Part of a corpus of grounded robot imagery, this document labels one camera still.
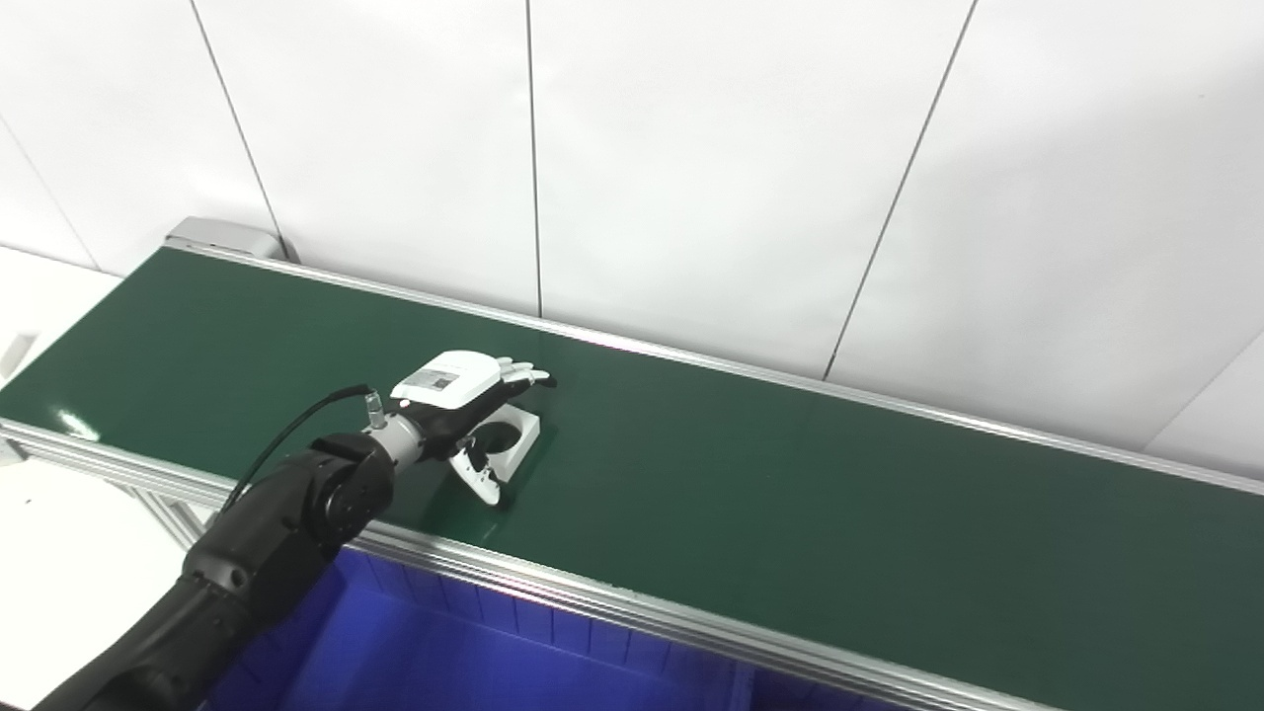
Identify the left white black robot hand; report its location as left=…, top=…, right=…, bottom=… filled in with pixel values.
left=390, top=351, right=559, bottom=511

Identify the white square part with hole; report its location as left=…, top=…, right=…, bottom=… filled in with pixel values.
left=472, top=403, right=543, bottom=485

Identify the green conveyor belt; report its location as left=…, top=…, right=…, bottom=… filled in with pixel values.
left=0, top=240, right=1264, bottom=711
left=0, top=247, right=1264, bottom=711

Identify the grey conveyor end housing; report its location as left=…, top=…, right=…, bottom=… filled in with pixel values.
left=165, top=216, right=289, bottom=264

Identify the aluminium conveyor support strut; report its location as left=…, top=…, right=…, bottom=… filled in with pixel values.
left=0, top=434, right=220, bottom=552

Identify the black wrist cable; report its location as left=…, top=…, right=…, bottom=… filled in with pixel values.
left=221, top=384, right=384, bottom=514

